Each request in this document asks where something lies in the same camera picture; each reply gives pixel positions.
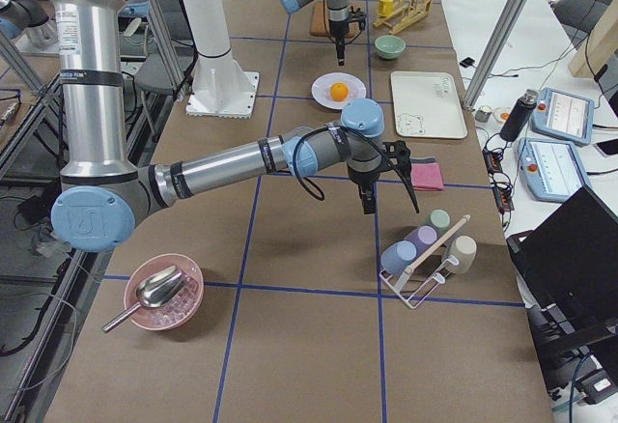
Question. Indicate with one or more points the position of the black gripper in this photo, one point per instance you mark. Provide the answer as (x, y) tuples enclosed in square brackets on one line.
[(363, 181), (338, 30)]

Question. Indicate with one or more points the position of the orange fruit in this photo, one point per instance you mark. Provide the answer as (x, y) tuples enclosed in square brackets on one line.
[(339, 91)]

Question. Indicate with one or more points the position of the cream bear tray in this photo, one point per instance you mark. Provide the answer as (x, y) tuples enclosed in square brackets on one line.
[(426, 105)]

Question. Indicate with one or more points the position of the wooden cutting board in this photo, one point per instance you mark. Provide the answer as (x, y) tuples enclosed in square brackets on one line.
[(319, 23)]

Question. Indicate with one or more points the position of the white round plate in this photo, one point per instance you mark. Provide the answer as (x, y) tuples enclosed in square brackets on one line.
[(320, 89)]

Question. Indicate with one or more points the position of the green bowl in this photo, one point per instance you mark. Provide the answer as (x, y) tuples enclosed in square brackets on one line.
[(389, 47)]

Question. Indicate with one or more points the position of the grey cloth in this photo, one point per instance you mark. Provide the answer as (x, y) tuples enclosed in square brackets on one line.
[(423, 160)]

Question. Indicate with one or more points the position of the pink cloth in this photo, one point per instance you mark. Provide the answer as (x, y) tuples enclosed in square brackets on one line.
[(426, 176)]

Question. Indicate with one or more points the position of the yellow cup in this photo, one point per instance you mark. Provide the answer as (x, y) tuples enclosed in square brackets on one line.
[(385, 8)]

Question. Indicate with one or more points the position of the blue cup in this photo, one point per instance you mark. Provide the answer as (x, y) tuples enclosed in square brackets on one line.
[(397, 257)]

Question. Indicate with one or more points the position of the purple cup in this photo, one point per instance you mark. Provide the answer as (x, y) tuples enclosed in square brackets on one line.
[(422, 237)]

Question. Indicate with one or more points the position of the green cup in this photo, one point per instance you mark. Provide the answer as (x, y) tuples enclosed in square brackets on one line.
[(439, 220)]

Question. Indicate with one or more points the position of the wooden dish rack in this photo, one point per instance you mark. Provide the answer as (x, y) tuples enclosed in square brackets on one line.
[(406, 13)]

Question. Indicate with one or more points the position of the beige cup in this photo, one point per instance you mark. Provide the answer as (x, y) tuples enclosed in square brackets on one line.
[(460, 254)]

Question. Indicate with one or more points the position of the black power strip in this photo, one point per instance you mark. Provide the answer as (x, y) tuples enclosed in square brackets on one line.
[(502, 188)]

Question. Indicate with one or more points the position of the small metal tin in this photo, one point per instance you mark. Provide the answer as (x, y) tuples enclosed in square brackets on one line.
[(483, 113)]

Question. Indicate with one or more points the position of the black bottle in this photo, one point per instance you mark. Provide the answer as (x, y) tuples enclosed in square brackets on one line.
[(519, 115)]

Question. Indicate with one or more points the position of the lower teach pendant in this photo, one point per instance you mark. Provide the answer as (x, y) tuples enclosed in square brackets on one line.
[(552, 169)]

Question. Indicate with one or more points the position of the teach pendant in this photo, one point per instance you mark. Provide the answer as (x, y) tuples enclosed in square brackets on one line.
[(552, 169), (564, 116)]

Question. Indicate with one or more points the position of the upper teach pendant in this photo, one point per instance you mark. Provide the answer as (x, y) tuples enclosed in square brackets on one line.
[(564, 116)]

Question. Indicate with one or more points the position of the black laptop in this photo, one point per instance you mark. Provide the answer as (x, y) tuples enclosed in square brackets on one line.
[(569, 264)]

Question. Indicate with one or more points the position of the pink bowl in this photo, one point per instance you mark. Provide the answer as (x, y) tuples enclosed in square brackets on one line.
[(181, 308)]

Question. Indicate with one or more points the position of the metal scoop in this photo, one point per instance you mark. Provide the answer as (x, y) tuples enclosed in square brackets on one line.
[(153, 292)]

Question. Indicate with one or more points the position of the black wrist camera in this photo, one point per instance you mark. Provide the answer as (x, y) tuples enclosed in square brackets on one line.
[(398, 159)]

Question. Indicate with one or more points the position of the white wire cup rack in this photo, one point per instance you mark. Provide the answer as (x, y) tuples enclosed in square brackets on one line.
[(412, 287)]

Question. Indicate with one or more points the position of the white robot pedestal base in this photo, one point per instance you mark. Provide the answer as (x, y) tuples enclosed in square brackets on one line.
[(220, 86)]

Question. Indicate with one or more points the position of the aluminium frame post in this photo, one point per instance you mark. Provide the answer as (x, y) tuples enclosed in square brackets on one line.
[(498, 39)]

